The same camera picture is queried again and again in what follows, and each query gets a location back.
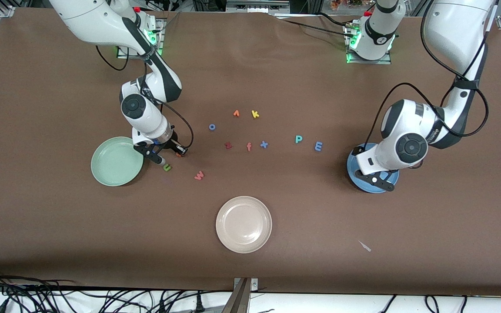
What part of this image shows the blue plate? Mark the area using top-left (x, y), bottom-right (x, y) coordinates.
top-left (347, 143), bottom-right (400, 193)

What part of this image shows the light green plate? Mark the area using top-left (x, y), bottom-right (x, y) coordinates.
top-left (91, 137), bottom-right (144, 187)

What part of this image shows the beige plate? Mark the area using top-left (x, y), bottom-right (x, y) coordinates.
top-left (216, 196), bottom-right (273, 254)

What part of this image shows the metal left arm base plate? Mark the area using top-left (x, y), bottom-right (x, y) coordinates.
top-left (345, 25), bottom-right (393, 65)

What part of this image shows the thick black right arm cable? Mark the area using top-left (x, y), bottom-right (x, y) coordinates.
top-left (96, 43), bottom-right (130, 71)

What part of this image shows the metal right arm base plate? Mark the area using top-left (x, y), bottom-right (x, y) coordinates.
top-left (117, 19), bottom-right (165, 60)

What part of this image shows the black cable on table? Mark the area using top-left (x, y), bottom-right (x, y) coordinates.
top-left (272, 12), bottom-right (356, 40)

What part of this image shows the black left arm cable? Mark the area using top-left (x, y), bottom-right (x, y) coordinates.
top-left (372, 0), bottom-right (491, 144)

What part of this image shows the metal table edge bracket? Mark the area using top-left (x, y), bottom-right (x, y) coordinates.
top-left (222, 277), bottom-right (259, 313)

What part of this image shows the aluminium frame profile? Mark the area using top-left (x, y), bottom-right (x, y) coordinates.
top-left (225, 0), bottom-right (291, 14)

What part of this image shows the black floor cable tangle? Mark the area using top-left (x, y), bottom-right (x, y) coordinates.
top-left (0, 269), bottom-right (234, 313)

